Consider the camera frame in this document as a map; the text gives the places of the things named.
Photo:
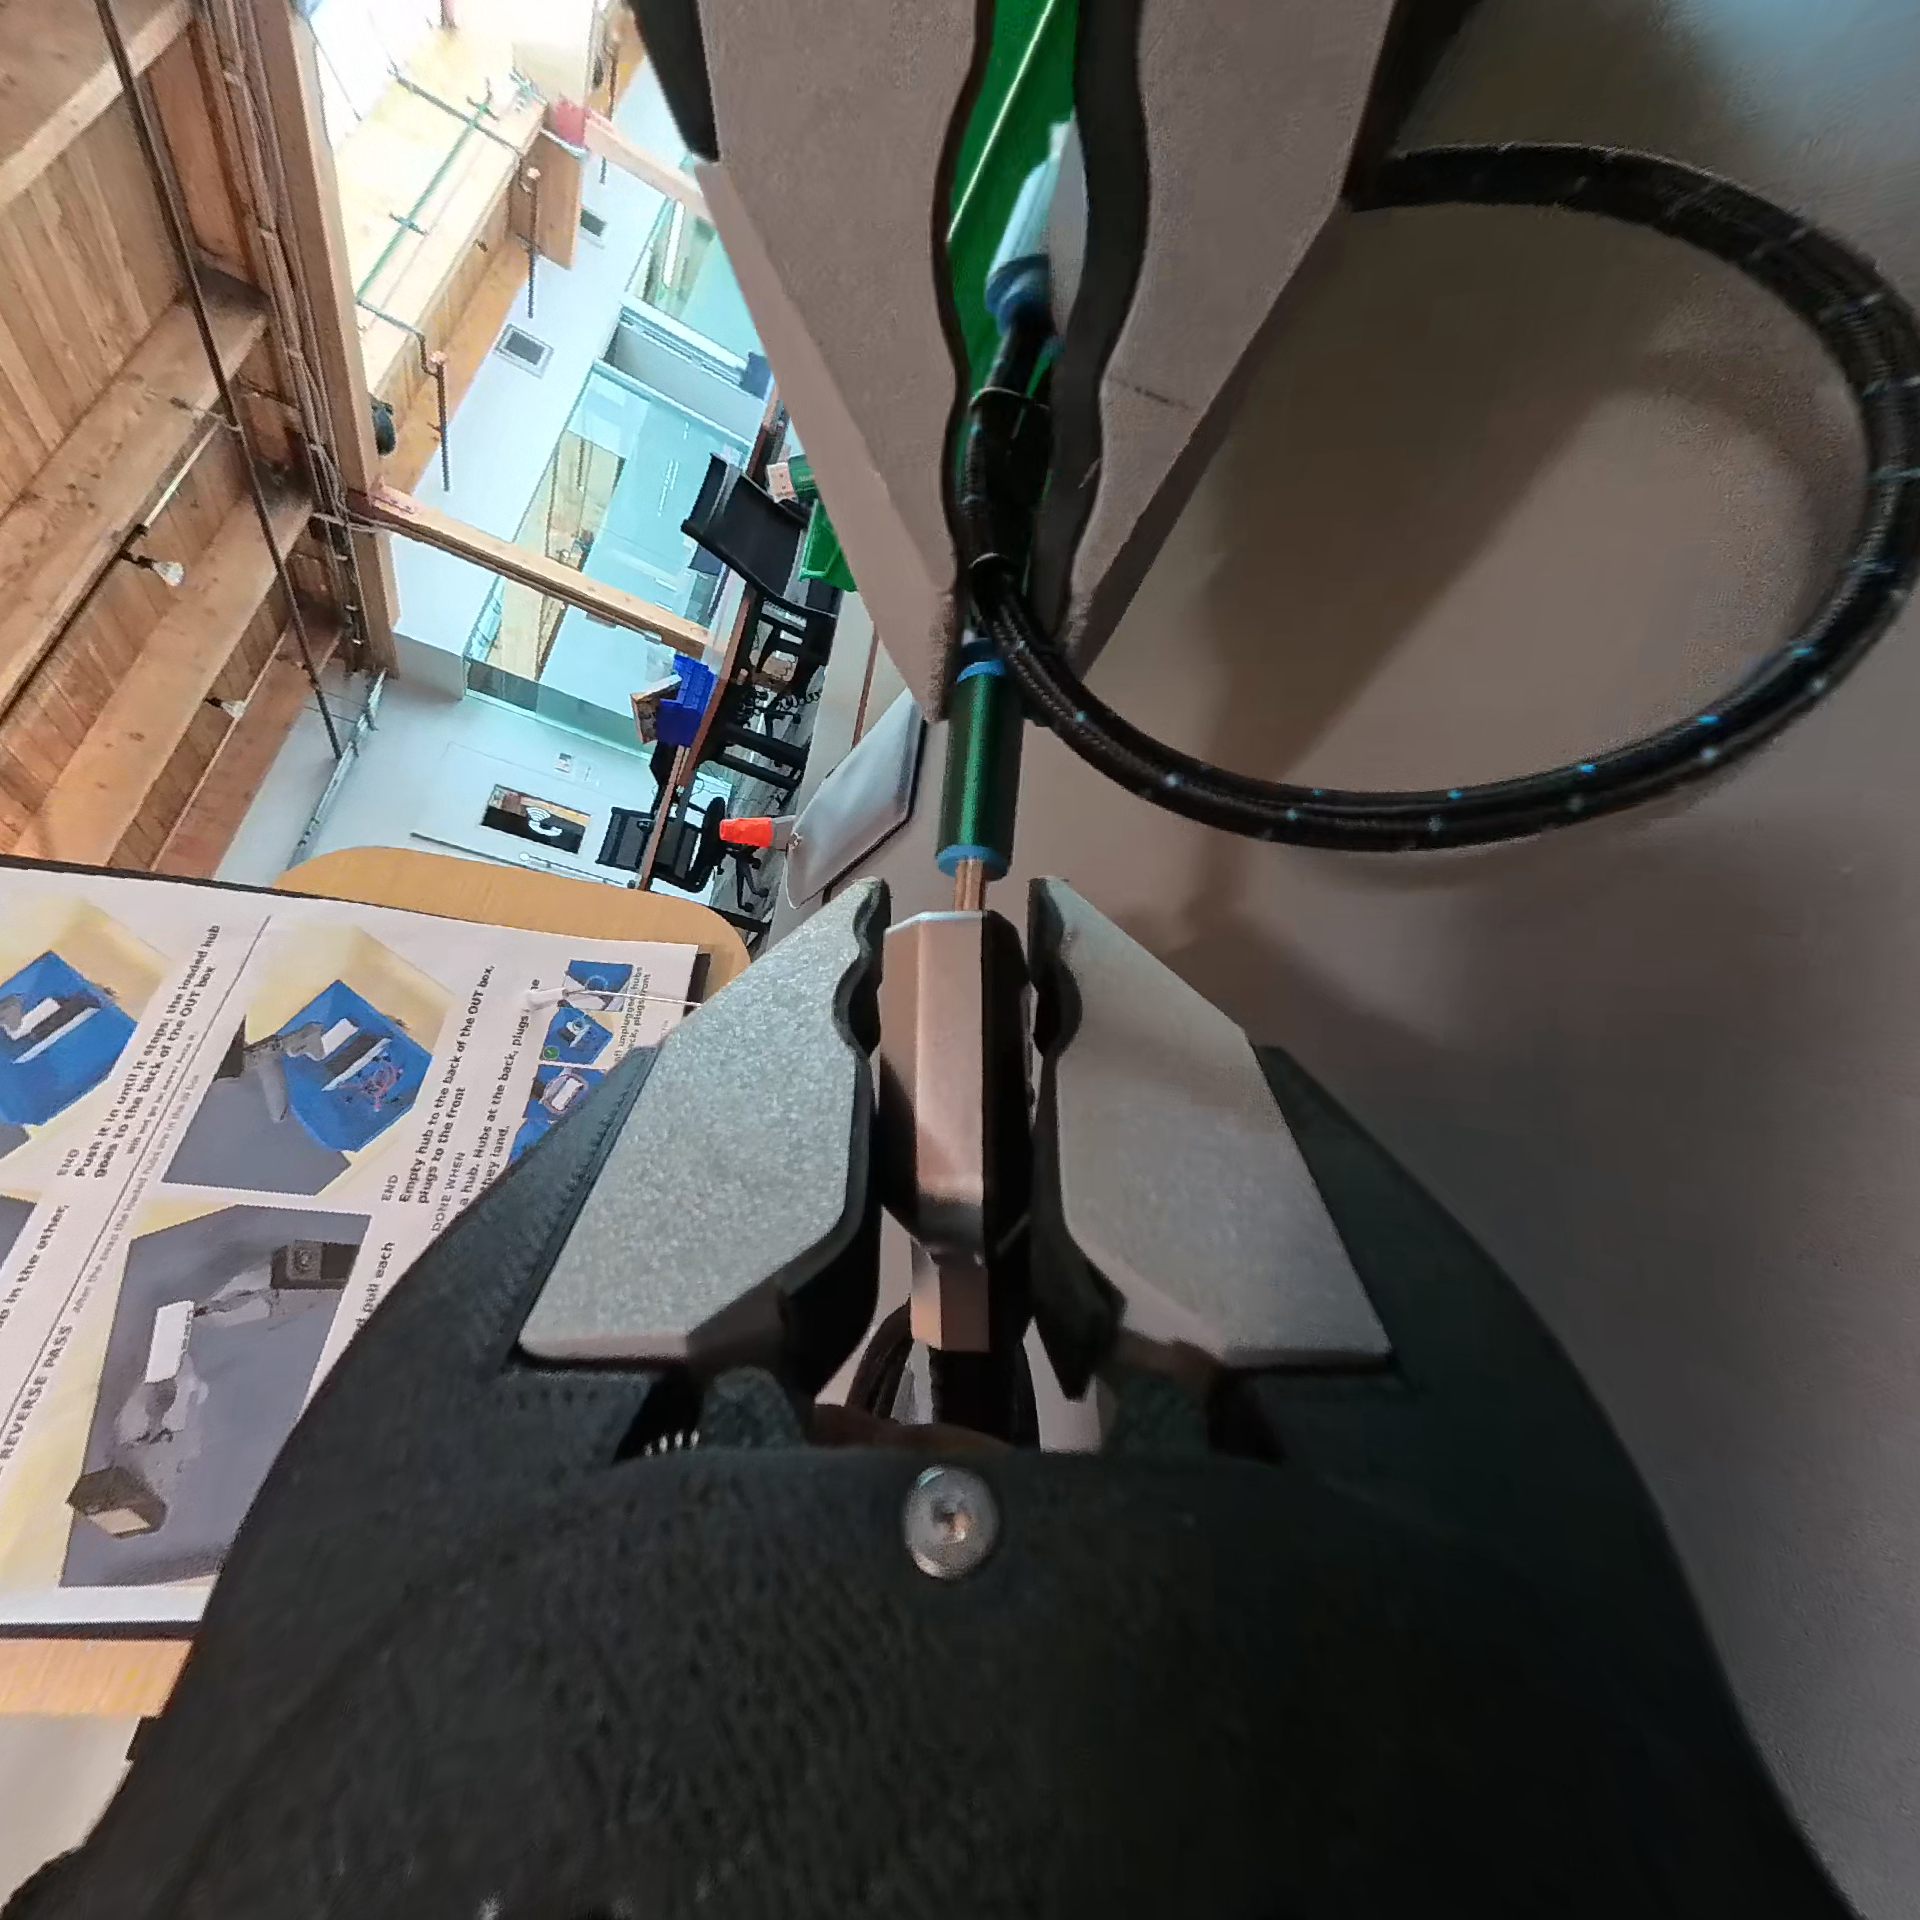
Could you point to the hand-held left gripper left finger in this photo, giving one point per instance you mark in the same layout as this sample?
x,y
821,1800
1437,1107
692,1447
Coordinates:
x,y
691,1184

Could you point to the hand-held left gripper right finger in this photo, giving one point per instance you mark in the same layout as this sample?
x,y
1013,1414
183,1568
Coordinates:
x,y
1201,1184

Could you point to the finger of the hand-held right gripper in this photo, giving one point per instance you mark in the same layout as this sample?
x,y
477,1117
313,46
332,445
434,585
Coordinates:
x,y
1231,181
840,224

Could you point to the green plastic bin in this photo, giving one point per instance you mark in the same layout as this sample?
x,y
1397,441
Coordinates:
x,y
1020,90

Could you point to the grey usb hub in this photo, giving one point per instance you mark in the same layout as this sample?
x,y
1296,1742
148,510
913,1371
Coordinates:
x,y
945,1080

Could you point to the printed instruction sheet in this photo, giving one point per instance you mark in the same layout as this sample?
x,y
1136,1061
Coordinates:
x,y
420,1080

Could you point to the orange traffic cone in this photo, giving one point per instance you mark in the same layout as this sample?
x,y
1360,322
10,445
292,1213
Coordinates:
x,y
746,831

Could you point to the instruction sheet on stand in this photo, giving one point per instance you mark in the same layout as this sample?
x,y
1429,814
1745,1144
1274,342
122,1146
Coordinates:
x,y
450,886

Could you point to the small blue parts bin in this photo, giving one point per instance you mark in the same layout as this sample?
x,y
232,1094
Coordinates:
x,y
692,698

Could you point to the black wall sign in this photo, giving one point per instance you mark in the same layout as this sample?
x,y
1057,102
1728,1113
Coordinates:
x,y
538,819

